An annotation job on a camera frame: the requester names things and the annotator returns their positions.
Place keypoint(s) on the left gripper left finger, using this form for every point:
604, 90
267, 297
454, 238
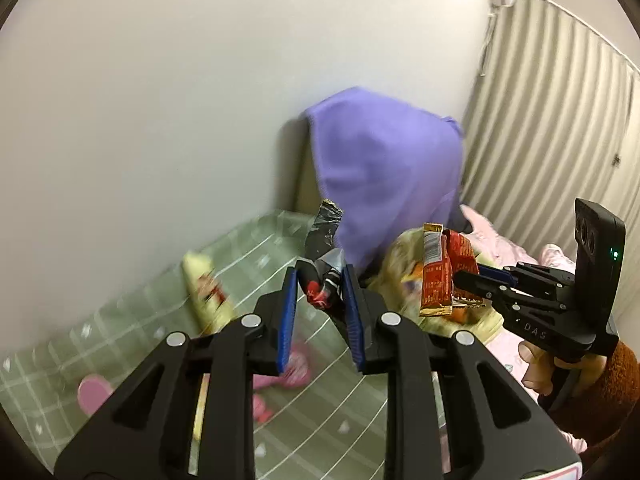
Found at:
258, 343

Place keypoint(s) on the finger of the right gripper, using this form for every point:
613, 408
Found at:
490, 283

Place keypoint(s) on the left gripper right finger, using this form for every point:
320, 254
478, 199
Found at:
383, 342

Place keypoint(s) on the red gold snack wrapper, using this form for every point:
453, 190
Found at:
445, 252

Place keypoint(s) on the pale yellow red snack wrapper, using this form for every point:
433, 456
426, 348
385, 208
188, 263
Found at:
211, 305

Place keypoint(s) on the black silver snack wrapper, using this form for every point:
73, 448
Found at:
320, 269

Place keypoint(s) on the brown sleeve forearm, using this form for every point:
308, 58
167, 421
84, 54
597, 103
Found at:
603, 410

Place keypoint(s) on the yellow-green plastic trash bag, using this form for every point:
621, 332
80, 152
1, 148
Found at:
416, 279

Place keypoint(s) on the right hand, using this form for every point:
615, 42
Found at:
541, 366

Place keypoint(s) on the pink pig toy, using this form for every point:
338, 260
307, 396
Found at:
296, 375

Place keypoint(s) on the green checked bed sheet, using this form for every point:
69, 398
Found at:
334, 428

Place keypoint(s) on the purple pillow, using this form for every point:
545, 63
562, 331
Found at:
389, 166

